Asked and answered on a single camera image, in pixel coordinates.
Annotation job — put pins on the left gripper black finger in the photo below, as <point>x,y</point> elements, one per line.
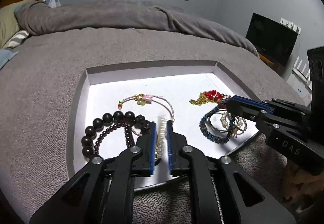
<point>245,112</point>

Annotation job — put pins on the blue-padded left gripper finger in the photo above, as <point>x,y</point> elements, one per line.
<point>220,190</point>
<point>103,190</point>

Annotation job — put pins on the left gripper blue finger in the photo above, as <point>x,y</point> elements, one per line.
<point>245,102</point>

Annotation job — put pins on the gold bangle with red beads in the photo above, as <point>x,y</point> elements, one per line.
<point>211,96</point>

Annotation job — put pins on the person's right hand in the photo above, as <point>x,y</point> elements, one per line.
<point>300,182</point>

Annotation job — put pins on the white storage box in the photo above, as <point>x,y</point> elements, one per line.
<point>300,87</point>

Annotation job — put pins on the white wifi router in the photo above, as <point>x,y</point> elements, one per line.
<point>302,70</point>

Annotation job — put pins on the grey shallow cardboard tray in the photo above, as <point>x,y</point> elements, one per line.
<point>153,89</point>

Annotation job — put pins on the black flat television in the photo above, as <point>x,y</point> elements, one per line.
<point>271,38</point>

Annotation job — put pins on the grey bedspread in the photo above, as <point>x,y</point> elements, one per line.
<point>38,85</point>

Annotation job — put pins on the light blue blanket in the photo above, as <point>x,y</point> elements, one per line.
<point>5,56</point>

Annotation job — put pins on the striped grey white pillow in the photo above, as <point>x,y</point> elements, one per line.
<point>17,39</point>

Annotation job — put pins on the grey duvet roll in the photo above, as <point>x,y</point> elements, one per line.
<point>38,18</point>

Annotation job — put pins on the olive green pillow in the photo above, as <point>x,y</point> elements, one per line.
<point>9,24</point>

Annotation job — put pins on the white plastic bag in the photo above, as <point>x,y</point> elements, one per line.
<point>54,3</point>

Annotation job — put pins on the white wall power strip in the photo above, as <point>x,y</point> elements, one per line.
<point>290,25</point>

